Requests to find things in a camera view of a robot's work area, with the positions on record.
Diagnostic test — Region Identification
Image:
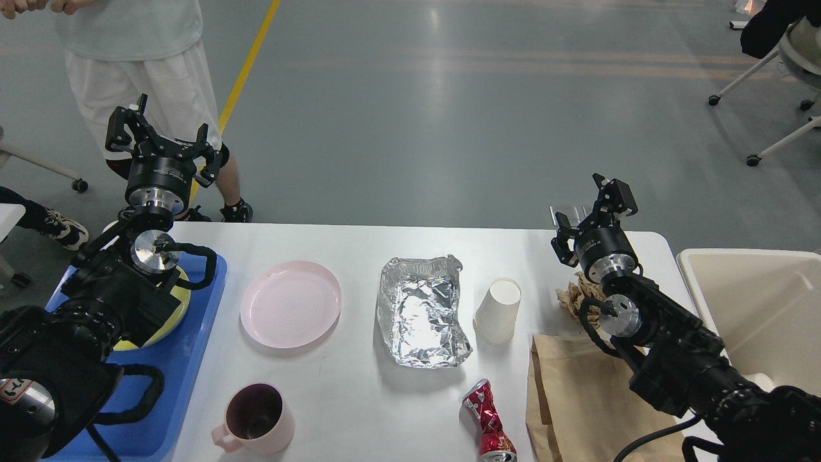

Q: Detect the beige plastic bin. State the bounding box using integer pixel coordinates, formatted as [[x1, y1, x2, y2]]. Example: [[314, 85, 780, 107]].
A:
[[677, 248, 820, 395]]

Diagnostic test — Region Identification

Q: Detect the black and white sneaker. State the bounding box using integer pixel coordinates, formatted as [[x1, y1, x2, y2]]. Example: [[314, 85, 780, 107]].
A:
[[1, 186, 90, 251]]

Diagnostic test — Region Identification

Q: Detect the white paper cup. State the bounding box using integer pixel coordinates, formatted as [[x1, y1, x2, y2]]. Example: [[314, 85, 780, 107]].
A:
[[474, 278, 521, 345]]

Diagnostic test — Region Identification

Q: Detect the crumpled brown paper ball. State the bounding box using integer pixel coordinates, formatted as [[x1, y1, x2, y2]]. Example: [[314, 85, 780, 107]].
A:
[[555, 271, 607, 323]]

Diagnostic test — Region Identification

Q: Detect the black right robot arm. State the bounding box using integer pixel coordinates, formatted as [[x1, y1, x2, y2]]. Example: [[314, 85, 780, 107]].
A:
[[552, 173, 820, 461]]

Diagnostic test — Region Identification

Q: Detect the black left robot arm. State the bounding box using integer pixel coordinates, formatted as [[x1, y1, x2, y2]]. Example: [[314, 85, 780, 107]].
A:
[[2, 94, 222, 461]]

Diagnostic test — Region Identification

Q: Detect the pink plate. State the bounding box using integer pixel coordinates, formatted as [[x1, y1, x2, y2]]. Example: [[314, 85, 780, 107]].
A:
[[240, 261, 341, 349]]

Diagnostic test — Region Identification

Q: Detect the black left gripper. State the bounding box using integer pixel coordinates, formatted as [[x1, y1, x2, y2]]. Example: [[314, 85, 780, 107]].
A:
[[105, 94, 222, 211]]

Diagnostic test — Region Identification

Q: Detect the pink mug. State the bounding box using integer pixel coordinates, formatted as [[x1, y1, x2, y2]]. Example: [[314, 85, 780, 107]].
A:
[[211, 383, 296, 454]]

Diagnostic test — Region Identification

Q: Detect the white office chair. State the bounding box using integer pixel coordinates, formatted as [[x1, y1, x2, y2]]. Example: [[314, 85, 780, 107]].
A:
[[707, 0, 821, 167]]

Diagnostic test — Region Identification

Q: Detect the clear plastic piece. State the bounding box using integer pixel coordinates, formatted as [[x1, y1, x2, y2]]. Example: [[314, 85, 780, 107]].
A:
[[550, 205, 591, 227]]

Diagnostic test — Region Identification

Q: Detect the crushed red soda can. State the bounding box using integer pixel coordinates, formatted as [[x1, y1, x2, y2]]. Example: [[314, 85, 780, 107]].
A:
[[461, 378, 518, 461]]

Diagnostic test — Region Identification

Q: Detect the person in white shorts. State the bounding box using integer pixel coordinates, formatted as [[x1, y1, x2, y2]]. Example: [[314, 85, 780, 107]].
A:
[[2, 1, 253, 223]]

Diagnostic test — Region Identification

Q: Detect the blue plastic tray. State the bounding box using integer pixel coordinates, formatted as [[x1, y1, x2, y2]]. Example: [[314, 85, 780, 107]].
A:
[[42, 255, 228, 461]]

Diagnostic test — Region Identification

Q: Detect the crumpled aluminium foil tray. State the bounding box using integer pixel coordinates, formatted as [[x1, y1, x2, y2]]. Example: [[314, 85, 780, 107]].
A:
[[375, 255, 473, 370]]

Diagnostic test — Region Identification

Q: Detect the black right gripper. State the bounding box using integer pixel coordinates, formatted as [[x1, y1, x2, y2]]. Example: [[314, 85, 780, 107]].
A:
[[551, 173, 639, 283]]

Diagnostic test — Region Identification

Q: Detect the brown paper bag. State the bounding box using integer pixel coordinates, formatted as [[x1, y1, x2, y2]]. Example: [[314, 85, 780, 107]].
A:
[[525, 334, 675, 461]]

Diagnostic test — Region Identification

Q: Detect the yellow plate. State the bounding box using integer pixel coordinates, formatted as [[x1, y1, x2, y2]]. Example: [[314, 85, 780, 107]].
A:
[[112, 264, 192, 352]]

